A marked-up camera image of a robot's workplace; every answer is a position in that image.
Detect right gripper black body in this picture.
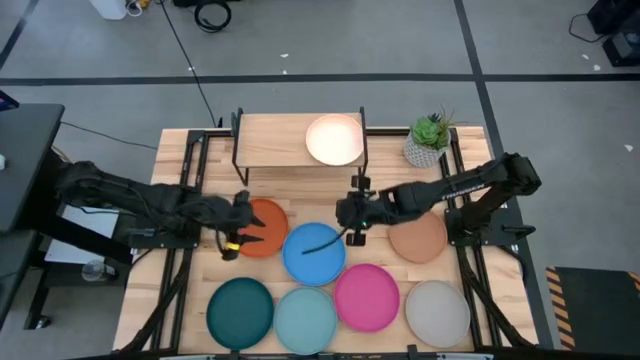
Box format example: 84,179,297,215
335,175,399,247

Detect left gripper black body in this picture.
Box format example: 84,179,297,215
199,190,252,262

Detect wooden shelf black metal legs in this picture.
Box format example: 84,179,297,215
229,106,371,188

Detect orange plate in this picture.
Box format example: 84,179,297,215
238,198,290,260

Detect blue plate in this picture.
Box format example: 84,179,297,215
281,222,348,288

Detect terracotta tan plate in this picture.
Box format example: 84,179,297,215
388,210,449,265

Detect pink plate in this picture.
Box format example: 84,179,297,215
333,263,401,334

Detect dark teal plate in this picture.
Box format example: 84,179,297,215
206,277,276,352

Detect cream plate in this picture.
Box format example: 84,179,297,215
305,113,365,167

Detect light teal plate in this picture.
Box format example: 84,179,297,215
273,286,339,357

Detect succulent in white pot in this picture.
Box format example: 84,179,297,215
402,106,457,170

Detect grey plate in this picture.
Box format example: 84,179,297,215
405,279,472,350

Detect clear plastic bottle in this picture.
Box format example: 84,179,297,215
81,259,119,283

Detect black desk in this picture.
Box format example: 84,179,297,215
0,103,66,329

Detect white box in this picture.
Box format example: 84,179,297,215
89,0,129,21

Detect black mat hazard stripes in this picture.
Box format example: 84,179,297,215
544,265,640,351

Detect black box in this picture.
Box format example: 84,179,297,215
601,30,640,68

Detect black equipment case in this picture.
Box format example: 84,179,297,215
586,0,640,36

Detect black metal table frame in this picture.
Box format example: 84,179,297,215
119,127,539,360

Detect thin black cable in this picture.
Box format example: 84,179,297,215
59,120,159,151

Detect long black floor cable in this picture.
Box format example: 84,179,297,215
158,0,224,129

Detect coiled black cable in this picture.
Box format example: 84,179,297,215
193,0,233,34

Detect looped black cable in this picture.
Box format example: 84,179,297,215
568,11,607,44

